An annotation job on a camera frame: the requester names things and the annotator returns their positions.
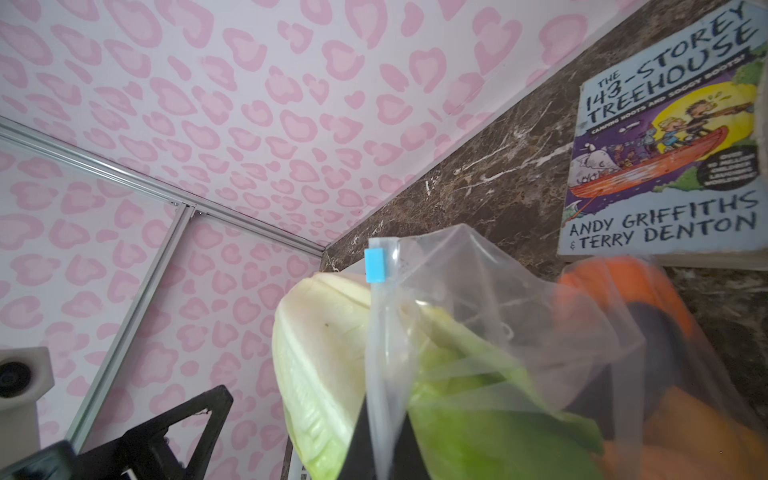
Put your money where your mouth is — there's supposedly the yellow toy potato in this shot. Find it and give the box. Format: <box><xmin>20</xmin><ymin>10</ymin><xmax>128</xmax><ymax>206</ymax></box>
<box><xmin>585</xmin><ymin>382</ymin><xmax>767</xmax><ymax>479</ymax></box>

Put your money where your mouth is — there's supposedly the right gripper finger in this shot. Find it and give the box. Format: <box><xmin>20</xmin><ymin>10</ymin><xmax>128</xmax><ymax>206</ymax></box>
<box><xmin>337</xmin><ymin>401</ymin><xmax>432</xmax><ymax>480</ymax></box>

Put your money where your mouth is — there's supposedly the dark toy eggplant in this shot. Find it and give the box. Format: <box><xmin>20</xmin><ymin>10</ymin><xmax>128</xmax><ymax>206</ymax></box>
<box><xmin>569</xmin><ymin>302</ymin><xmax>691</xmax><ymax>433</ymax></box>

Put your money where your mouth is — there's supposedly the aluminium frame strut left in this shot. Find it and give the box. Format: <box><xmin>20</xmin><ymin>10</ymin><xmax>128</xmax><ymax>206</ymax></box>
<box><xmin>66</xmin><ymin>204</ymin><xmax>196</xmax><ymax>453</ymax></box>

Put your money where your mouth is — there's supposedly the clear zip top bag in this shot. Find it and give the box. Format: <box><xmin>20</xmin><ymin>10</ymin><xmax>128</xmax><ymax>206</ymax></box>
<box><xmin>364</xmin><ymin>225</ymin><xmax>767</xmax><ymax>479</ymax></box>

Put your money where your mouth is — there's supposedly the Treehouse paperback book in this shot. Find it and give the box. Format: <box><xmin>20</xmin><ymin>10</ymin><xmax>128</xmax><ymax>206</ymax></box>
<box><xmin>557</xmin><ymin>1</ymin><xmax>767</xmax><ymax>271</ymax></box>

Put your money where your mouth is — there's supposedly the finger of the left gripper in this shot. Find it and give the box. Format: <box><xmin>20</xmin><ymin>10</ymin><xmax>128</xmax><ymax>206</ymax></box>
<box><xmin>78</xmin><ymin>385</ymin><xmax>233</xmax><ymax>479</ymax></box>

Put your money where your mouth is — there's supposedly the green white toy cabbage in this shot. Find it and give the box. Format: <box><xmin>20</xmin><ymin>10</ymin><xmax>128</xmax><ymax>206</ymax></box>
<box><xmin>272</xmin><ymin>273</ymin><xmax>603</xmax><ymax>479</ymax></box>

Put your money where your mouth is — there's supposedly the orange toy pumpkin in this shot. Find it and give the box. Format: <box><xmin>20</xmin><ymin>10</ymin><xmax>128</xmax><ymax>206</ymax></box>
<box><xmin>558</xmin><ymin>256</ymin><xmax>695</xmax><ymax>338</ymax></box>

